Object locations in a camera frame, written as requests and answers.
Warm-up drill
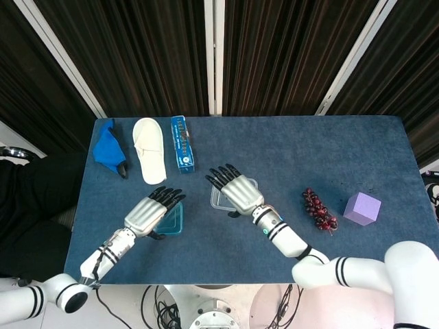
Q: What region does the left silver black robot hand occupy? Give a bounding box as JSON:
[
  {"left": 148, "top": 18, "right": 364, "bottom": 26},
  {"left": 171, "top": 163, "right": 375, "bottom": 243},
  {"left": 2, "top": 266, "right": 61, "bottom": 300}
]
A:
[{"left": 123, "top": 186, "right": 187, "bottom": 241}]

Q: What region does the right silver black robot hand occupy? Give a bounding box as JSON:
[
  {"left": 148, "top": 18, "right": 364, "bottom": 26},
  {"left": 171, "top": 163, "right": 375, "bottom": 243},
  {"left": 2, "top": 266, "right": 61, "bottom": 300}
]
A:
[{"left": 204, "top": 163, "right": 265, "bottom": 219}]

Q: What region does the clear plastic food container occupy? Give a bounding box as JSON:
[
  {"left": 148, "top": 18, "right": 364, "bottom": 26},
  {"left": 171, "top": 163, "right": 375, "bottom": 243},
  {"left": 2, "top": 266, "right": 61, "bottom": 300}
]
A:
[{"left": 209, "top": 177, "right": 258, "bottom": 210}]

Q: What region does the translucent blue plastic lid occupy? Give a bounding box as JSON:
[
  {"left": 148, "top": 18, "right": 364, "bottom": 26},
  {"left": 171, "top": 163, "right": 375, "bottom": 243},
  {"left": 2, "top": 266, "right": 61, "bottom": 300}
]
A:
[{"left": 152, "top": 201, "right": 186, "bottom": 237}]

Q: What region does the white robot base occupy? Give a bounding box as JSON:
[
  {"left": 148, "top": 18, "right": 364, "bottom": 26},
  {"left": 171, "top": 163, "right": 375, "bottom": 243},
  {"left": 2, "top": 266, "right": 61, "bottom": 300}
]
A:
[{"left": 164, "top": 284, "right": 296, "bottom": 329}]

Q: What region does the blue cling film box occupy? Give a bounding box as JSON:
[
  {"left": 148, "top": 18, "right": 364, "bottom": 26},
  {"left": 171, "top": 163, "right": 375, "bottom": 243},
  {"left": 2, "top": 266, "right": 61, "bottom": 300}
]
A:
[{"left": 170, "top": 115, "right": 198, "bottom": 175}]

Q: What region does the blue fabric table cover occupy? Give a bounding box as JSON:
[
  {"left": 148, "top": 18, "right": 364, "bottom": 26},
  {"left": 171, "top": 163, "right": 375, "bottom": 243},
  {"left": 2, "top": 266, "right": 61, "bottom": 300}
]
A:
[{"left": 64, "top": 116, "right": 435, "bottom": 285}]

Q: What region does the blue cloth with black trim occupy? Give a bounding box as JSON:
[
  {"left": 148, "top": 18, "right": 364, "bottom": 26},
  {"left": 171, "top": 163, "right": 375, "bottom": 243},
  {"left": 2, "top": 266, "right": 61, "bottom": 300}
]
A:
[{"left": 92, "top": 118, "right": 130, "bottom": 180}]

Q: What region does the bunch of dark red grapes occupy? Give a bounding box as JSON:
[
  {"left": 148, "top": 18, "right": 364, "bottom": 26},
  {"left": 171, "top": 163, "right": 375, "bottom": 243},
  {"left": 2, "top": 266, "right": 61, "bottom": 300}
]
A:
[{"left": 301, "top": 187, "right": 339, "bottom": 236}]

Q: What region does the black fabric seat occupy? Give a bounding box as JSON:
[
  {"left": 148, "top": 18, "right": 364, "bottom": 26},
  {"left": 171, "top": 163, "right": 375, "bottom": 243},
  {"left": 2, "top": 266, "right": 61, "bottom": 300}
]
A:
[{"left": 0, "top": 150, "right": 86, "bottom": 279}]

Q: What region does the purple cube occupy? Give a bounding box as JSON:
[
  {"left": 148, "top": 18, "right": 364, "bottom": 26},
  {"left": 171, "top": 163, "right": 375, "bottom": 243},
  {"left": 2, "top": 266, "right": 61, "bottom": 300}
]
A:
[{"left": 343, "top": 191, "right": 382, "bottom": 227}]

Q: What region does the dark brown curtain panel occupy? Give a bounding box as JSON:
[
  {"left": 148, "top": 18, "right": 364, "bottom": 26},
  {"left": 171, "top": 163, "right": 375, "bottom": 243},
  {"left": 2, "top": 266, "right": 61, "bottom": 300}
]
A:
[
  {"left": 325, "top": 0, "right": 439, "bottom": 169},
  {"left": 0, "top": 0, "right": 94, "bottom": 162},
  {"left": 34, "top": 0, "right": 210, "bottom": 119},
  {"left": 222, "top": 0, "right": 380, "bottom": 117}
]

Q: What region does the chrome metal bar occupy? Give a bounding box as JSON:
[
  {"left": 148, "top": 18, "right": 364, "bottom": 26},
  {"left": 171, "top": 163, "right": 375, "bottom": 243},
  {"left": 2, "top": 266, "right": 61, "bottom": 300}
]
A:
[{"left": 0, "top": 145, "right": 32, "bottom": 159}]

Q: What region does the black white patterned object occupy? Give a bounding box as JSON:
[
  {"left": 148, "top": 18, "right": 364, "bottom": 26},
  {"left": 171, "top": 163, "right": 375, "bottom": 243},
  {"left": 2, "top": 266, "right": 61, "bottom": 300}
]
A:
[{"left": 420, "top": 167, "right": 439, "bottom": 221}]

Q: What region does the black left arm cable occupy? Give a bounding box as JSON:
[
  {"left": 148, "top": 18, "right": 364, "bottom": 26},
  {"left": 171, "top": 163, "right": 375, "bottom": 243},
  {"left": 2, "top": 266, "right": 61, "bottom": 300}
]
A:
[{"left": 89, "top": 246, "right": 145, "bottom": 329}]

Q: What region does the black floor cable bundle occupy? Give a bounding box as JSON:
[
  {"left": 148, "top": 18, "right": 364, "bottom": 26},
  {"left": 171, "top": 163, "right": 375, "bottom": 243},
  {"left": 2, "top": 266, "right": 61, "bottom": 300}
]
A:
[
  {"left": 142, "top": 284, "right": 182, "bottom": 329},
  {"left": 270, "top": 283, "right": 305, "bottom": 329}
]

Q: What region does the white frame post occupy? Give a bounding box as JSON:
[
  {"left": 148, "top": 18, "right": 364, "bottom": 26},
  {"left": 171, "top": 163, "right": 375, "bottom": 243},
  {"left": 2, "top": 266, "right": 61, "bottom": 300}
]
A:
[
  {"left": 204, "top": 0, "right": 226, "bottom": 117},
  {"left": 13, "top": 0, "right": 108, "bottom": 119},
  {"left": 314, "top": 0, "right": 401, "bottom": 116}
]

